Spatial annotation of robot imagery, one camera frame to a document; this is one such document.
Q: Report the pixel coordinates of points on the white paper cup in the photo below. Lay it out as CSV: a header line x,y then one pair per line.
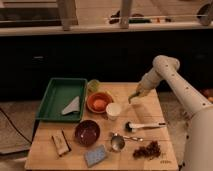
x,y
113,110

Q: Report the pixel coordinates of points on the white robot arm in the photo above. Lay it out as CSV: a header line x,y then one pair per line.
x,y
198,155

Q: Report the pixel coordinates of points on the orange fruit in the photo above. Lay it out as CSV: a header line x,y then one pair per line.
x,y
98,105

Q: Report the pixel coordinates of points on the grey floor mat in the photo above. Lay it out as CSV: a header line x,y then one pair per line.
x,y
15,133

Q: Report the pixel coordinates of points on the green plastic cup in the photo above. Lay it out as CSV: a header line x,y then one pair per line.
x,y
93,86

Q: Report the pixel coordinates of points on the green plastic tray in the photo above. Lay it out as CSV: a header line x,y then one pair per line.
x,y
59,93

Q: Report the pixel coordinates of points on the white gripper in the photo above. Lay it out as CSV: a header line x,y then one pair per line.
x,y
142,90

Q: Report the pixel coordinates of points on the wooden block with black edge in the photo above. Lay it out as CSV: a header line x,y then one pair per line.
x,y
60,143

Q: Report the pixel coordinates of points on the blue sponge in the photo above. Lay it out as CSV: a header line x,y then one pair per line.
x,y
95,156

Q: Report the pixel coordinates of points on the dark purple bowl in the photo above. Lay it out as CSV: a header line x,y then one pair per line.
x,y
87,133

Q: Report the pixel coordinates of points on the metal measuring cup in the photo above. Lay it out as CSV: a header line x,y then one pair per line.
x,y
117,141

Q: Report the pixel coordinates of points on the orange bowl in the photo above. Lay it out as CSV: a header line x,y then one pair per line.
x,y
98,96

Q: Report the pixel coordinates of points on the brown dried food pile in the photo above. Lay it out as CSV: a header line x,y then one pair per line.
x,y
149,151

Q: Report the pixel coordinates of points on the grey folded cloth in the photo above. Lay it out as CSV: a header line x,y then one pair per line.
x,y
73,106

